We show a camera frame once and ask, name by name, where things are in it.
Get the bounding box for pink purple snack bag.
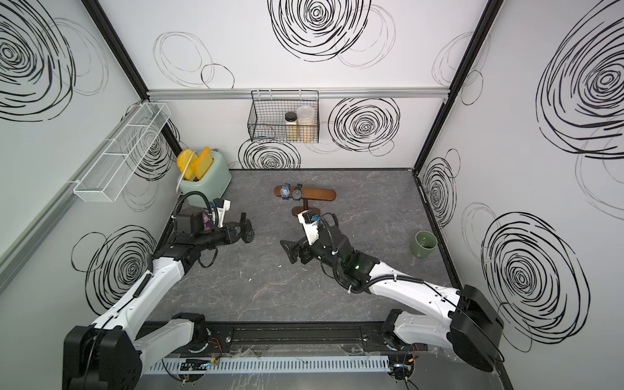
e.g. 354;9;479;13
201;211;214;230

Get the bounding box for white wire shelf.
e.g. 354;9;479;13
73;102;171;203

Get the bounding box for round yellow toast slice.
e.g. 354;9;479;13
176;149;198;181

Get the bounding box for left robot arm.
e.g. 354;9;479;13
61;191;254;389

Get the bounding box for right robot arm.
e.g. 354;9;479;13
280;211;504;372

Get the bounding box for mint green toaster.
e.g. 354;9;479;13
178;151;232;201

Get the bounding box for green ceramic cup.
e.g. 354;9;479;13
409;231;438;258

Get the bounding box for clear plastic jar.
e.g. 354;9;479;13
296;105;316;143

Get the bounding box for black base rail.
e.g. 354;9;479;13
136;320;493;354

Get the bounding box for black lid spice jar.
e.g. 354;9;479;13
284;111;298;141

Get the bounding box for wooden watch stand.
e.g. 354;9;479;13
274;184;336;216

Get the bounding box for black strap watch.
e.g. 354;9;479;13
291;184;303;201

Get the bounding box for black round watch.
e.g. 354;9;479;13
241;219;255;244

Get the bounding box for black wire basket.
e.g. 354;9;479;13
247;89;320;144

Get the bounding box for grey slotted cable duct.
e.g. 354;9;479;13
146;356;390;377

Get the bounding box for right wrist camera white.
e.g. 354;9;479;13
297;210;319;245

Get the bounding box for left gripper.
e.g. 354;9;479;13
196;222;250;252

